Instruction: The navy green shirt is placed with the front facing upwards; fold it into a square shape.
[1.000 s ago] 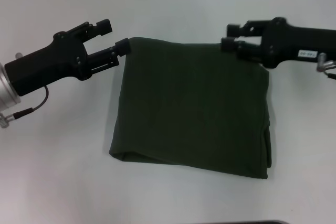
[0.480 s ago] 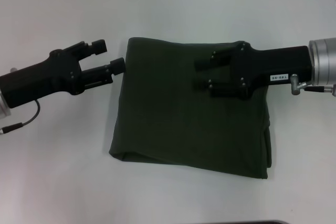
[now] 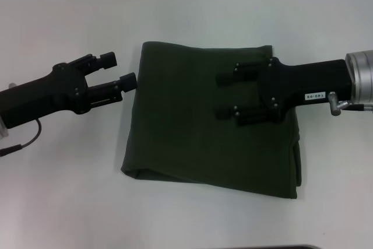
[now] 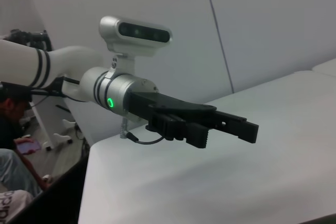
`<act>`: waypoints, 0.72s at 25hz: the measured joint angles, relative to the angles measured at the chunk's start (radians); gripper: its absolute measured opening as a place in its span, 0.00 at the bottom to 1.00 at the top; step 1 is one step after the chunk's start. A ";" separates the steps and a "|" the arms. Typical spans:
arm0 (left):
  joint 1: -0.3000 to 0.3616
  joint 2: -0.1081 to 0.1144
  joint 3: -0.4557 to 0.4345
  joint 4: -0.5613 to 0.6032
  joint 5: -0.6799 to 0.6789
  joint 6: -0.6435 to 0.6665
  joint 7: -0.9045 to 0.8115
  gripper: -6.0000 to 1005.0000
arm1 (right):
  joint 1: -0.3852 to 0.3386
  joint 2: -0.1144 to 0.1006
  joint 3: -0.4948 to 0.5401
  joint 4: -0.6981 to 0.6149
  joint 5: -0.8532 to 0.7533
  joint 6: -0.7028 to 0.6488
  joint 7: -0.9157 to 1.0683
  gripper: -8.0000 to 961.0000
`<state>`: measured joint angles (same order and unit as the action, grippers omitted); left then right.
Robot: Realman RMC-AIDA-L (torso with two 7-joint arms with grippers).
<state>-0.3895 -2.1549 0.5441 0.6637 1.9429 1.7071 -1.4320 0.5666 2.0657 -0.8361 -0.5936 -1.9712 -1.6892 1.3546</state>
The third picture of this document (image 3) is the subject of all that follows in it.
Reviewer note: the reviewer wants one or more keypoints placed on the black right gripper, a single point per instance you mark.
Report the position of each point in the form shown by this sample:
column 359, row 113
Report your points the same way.
column 306, row 85

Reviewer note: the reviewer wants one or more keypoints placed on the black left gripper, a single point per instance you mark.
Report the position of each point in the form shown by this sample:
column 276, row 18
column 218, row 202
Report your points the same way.
column 43, row 97

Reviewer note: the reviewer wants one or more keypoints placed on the dark green printed t-shirt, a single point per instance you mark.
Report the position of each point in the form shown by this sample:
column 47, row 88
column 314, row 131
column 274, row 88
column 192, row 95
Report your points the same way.
column 204, row 144

